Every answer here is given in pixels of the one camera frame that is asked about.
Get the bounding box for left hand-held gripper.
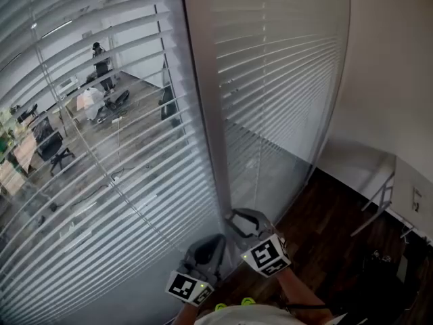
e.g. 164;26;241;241
164;234;227;307

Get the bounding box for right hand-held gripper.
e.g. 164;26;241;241
224;208;292;278

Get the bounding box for white window blinds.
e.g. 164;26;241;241
0;0;227;325
202;0;351;226

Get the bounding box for person's left forearm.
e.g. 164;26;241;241
172;301;204;325

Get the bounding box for person's right forearm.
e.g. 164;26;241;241
276;268;334;322

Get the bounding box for person's white shirt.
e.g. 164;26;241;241
193;303;349;325

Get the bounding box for black high-back chair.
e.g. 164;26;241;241
158;81;181;129

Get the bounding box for white table with metal legs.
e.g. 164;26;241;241
350;154;433;244

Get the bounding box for black bag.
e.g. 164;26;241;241
104;89;131;112

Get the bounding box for white cloth bundle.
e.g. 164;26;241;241
75;87;106;121

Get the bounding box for black office chair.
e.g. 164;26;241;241
33;116;76;176

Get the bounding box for wooden desk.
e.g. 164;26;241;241
0;130;39;196

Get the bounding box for green plant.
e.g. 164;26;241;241
0;108;20;164

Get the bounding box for thin blinds cord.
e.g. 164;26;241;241
32;22;179;252

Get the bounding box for grey window frame post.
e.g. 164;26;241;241
179;0;237;246

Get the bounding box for black floor cable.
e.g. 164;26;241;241
108;166;135;183

